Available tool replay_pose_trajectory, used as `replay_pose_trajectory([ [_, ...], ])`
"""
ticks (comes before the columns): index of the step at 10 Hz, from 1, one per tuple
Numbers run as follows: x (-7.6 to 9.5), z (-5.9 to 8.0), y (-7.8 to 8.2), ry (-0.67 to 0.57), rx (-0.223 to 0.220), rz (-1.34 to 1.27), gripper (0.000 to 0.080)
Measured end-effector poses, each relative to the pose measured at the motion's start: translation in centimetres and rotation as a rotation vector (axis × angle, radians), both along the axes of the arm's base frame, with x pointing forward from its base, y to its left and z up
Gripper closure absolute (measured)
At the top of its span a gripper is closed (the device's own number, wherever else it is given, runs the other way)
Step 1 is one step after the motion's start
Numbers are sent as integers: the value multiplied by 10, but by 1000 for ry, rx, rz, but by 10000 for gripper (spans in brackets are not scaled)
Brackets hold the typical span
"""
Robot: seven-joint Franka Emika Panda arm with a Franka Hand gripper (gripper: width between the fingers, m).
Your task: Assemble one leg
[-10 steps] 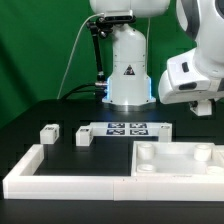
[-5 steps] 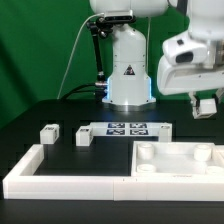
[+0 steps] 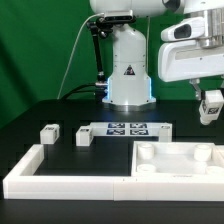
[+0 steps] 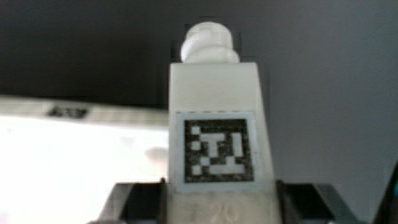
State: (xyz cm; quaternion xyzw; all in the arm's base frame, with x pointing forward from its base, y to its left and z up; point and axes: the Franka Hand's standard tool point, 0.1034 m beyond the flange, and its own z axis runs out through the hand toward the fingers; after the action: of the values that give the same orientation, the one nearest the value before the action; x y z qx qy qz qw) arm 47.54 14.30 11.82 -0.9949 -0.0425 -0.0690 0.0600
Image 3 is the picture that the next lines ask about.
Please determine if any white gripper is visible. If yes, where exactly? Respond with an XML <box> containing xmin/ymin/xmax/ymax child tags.
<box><xmin>158</xmin><ymin>17</ymin><xmax>224</xmax><ymax>100</ymax></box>

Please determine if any white U-shaped obstacle fence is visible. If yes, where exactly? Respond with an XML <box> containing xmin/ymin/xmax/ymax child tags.
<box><xmin>3</xmin><ymin>145</ymin><xmax>224</xmax><ymax>201</ymax></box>

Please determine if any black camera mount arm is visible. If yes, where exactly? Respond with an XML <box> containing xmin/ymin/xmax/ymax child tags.
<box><xmin>87</xmin><ymin>17</ymin><xmax>113</xmax><ymax>86</ymax></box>

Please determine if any white square tabletop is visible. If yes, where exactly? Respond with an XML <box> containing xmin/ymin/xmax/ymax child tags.
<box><xmin>131</xmin><ymin>141</ymin><xmax>224</xmax><ymax>177</ymax></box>

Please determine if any black cable bundle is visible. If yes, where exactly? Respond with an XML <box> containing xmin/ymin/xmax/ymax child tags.
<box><xmin>59</xmin><ymin>83</ymin><xmax>108</xmax><ymax>101</ymax></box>

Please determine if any grey camera on mount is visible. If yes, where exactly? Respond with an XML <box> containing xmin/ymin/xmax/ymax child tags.
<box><xmin>104</xmin><ymin>10</ymin><xmax>133</xmax><ymax>22</ymax></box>

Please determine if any white camera cable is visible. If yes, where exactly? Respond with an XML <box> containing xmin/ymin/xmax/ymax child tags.
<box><xmin>57</xmin><ymin>12</ymin><xmax>106</xmax><ymax>100</ymax></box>

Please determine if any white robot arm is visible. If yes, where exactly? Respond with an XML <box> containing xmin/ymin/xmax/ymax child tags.
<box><xmin>90</xmin><ymin>0</ymin><xmax>224</xmax><ymax>111</ymax></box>

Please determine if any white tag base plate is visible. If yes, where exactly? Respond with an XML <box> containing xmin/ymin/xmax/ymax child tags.
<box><xmin>90</xmin><ymin>122</ymin><xmax>172</xmax><ymax>137</ymax></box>

